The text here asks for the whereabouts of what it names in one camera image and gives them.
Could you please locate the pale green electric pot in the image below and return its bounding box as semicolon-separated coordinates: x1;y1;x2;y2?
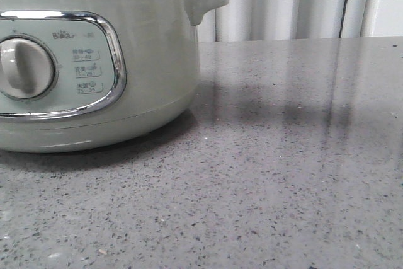
1;0;229;152

